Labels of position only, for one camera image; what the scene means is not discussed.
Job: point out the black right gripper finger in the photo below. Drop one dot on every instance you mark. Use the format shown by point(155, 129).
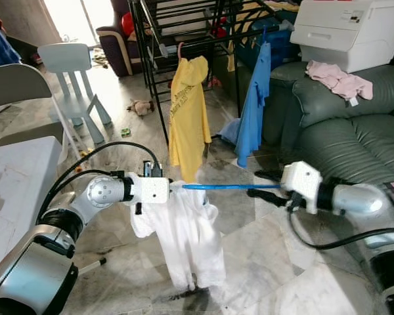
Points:
point(269, 176)
point(269, 196)

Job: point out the blue plastic hanger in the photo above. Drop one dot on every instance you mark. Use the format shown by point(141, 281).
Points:
point(265, 36)
point(223, 187)

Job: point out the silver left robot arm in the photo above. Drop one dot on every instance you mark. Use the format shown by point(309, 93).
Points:
point(105, 191)

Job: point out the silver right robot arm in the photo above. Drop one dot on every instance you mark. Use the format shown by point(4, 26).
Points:
point(354, 197)

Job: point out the pink plastic hanger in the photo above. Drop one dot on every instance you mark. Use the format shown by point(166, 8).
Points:
point(179, 47)

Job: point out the small green toy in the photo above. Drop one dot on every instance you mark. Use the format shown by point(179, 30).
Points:
point(125, 132)

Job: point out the brown plush toy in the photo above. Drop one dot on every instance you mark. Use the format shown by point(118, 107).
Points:
point(141, 107)

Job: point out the blue t-shirt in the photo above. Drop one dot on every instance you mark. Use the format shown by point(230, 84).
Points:
point(253, 111)

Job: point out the yellow printed t-shirt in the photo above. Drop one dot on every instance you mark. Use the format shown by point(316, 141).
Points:
point(189, 111)

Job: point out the green leather sofa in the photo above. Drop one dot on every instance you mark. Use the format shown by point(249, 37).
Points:
point(354, 131)

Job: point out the black metal drying rack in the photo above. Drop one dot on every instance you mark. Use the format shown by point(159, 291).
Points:
point(149, 65)

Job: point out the pink cloth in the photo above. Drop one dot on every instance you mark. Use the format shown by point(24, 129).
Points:
point(341, 80)

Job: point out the purple armchair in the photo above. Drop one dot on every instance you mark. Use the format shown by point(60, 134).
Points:
point(115, 46)

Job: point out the white folding table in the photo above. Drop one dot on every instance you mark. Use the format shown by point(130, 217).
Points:
point(20, 184)

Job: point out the light blue kids chair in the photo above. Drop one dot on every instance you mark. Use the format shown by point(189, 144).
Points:
point(65, 58)

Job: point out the grey folding chair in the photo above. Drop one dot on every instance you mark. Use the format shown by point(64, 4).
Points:
point(13, 85)

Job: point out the white plastic appliance box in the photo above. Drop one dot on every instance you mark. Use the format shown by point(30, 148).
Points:
point(354, 29)

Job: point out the blue hanging towel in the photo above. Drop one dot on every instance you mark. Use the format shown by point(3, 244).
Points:
point(0, 42)

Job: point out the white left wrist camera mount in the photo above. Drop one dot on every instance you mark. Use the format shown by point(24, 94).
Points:
point(148, 189)

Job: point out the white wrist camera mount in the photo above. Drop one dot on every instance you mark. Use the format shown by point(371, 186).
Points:
point(148, 189)
point(302, 180)

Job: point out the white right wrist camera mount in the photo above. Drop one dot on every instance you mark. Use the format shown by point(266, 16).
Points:
point(302, 180)

